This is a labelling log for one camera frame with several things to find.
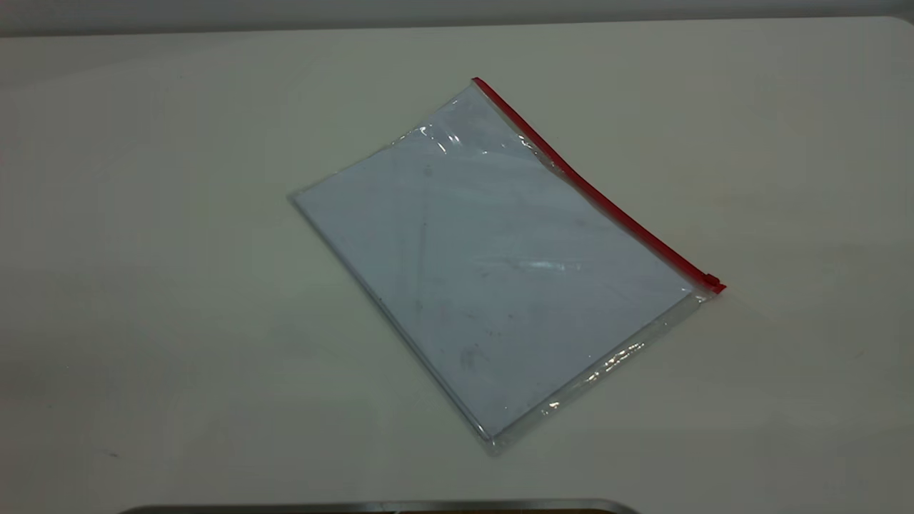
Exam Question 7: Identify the white paper sheets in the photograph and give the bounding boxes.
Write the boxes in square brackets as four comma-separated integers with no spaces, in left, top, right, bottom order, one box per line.
[294,87,698,439]

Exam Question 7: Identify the grey metal frame edge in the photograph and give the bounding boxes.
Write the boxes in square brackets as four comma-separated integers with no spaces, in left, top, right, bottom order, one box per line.
[118,498,641,514]

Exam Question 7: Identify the clear plastic zipper bag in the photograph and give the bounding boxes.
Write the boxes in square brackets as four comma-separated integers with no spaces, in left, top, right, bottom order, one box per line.
[289,76,728,457]

